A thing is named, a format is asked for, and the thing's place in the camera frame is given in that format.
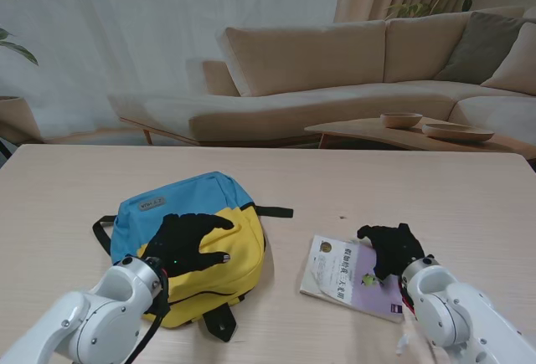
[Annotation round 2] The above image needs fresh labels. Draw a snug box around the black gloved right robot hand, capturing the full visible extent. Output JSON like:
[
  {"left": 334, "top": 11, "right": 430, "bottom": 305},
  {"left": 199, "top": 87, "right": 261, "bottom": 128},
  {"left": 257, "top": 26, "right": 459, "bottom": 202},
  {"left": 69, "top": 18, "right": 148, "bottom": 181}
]
[{"left": 355, "top": 223, "right": 426, "bottom": 281}]

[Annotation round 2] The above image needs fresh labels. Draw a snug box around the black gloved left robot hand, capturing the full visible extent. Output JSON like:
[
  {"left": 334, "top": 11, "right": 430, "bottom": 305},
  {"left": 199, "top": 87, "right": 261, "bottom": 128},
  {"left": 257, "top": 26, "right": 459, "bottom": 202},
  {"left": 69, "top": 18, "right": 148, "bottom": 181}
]
[{"left": 144, "top": 212, "right": 235, "bottom": 278}]

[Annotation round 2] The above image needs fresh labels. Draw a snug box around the blue and yellow backpack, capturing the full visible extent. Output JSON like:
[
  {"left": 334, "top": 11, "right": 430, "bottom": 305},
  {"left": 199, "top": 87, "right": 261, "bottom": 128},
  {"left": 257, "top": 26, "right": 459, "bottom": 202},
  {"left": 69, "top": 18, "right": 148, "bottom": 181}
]
[{"left": 91, "top": 171, "right": 294, "bottom": 343}]

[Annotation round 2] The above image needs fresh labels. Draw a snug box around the purple cover paperback book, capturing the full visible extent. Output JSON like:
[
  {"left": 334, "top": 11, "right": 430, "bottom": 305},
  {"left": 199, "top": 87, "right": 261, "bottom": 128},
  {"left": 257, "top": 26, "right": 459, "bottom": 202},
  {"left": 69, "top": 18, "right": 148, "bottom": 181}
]
[{"left": 300, "top": 234, "right": 405, "bottom": 324}]

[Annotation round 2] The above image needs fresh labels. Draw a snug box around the low wooden coffee table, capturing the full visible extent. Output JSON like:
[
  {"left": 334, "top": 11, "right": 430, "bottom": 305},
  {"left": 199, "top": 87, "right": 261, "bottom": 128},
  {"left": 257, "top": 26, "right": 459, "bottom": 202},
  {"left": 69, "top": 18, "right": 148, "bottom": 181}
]
[{"left": 304, "top": 116, "right": 536, "bottom": 160}]

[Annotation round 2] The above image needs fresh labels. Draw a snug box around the small deep wooden bowl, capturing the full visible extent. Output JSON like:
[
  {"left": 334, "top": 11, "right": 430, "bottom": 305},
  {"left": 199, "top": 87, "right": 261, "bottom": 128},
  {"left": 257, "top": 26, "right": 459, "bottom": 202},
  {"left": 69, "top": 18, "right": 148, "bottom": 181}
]
[{"left": 379, "top": 112, "right": 424, "bottom": 130}]

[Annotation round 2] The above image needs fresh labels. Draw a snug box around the wide shallow wooden bowl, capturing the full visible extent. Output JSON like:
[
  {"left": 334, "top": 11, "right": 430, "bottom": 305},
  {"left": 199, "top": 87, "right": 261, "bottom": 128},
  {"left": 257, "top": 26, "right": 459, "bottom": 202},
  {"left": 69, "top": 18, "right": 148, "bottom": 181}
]
[{"left": 421, "top": 123, "right": 495, "bottom": 143}]

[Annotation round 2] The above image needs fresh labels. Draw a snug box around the beige plant pot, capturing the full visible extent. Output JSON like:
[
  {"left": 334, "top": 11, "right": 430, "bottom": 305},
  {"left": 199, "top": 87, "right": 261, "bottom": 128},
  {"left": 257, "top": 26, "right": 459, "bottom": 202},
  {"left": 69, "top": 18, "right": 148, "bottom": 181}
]
[{"left": 0, "top": 95, "right": 43, "bottom": 144}]

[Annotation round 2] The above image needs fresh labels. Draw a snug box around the beige sectional sofa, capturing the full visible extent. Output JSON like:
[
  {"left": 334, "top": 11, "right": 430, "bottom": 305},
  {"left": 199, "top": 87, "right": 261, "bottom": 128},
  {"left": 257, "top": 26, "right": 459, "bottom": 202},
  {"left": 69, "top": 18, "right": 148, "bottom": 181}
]
[{"left": 107, "top": 6, "right": 536, "bottom": 147}]

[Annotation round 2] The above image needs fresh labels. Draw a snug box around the white sheer curtain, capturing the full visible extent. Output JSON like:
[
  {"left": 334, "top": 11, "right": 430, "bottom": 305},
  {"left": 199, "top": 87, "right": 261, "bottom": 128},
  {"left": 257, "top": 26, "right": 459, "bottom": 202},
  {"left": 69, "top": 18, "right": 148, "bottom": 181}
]
[{"left": 0, "top": 0, "right": 348, "bottom": 143}]

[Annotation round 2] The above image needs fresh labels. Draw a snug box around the grey sofa cushion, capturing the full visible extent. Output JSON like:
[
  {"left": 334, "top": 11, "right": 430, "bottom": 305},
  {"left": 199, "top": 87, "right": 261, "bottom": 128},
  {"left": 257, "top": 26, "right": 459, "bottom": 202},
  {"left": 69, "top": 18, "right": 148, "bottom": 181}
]
[{"left": 435, "top": 11, "right": 536, "bottom": 85}]

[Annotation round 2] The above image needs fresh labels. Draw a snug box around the beige sofa cushion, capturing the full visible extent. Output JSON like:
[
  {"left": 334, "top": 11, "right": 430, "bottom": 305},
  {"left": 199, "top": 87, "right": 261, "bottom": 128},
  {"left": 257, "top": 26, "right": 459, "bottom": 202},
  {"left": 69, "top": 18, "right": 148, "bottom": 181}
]
[{"left": 481, "top": 22, "right": 536, "bottom": 97}]

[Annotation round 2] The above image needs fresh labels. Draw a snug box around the dark green leaf plant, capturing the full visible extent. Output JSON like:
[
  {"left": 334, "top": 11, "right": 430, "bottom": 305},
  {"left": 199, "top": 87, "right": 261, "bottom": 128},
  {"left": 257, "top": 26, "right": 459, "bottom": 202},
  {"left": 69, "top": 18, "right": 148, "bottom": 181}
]
[{"left": 0, "top": 0, "right": 39, "bottom": 66}]

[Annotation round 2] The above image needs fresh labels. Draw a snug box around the red black right arm cable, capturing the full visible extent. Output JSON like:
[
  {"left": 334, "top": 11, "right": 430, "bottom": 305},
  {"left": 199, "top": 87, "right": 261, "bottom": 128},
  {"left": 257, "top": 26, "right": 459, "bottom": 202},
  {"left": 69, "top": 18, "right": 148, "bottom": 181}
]
[{"left": 397, "top": 275, "right": 416, "bottom": 317}]

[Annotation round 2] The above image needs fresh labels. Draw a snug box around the red black arm cable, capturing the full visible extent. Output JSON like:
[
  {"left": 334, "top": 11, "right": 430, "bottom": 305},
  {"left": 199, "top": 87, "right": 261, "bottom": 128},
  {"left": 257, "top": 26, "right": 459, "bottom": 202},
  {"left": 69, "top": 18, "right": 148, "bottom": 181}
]
[
  {"left": 123, "top": 267, "right": 171, "bottom": 364},
  {"left": 397, "top": 275, "right": 416, "bottom": 317}
]

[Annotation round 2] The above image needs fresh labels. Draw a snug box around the red black left arm cable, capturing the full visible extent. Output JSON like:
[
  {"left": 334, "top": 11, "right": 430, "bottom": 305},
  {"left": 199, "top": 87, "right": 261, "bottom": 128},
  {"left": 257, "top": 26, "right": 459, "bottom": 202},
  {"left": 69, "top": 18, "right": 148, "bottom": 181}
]
[{"left": 123, "top": 267, "right": 171, "bottom": 364}]

